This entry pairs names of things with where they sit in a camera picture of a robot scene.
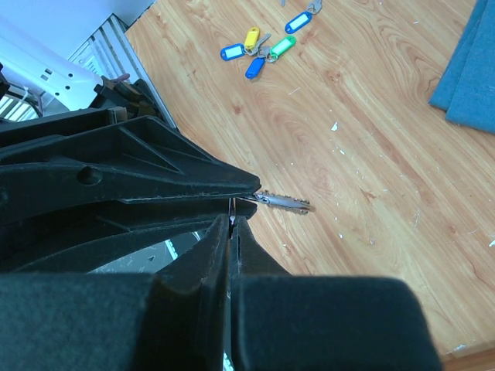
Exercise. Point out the dark blue key tag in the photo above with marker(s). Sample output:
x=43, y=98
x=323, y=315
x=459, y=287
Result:
x=255, y=68

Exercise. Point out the silver metal keyring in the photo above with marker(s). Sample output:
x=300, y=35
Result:
x=232, y=212

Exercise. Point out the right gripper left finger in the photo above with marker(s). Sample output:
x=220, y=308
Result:
x=171, y=320

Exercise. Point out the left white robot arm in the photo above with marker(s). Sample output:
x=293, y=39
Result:
x=85, y=94

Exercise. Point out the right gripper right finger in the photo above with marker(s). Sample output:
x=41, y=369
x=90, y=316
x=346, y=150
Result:
x=281, y=321

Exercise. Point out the light blue key tag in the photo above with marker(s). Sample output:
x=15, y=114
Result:
x=298, y=22

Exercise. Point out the folded blue cloth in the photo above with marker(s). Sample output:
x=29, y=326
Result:
x=466, y=89

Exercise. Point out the green key tag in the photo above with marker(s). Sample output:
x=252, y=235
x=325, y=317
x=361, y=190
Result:
x=282, y=47

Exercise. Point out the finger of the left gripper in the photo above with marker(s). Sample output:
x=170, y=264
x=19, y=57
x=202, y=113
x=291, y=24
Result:
x=47, y=236
x=62, y=164

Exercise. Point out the yellow key tag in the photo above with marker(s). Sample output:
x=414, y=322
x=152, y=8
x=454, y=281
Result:
x=251, y=38

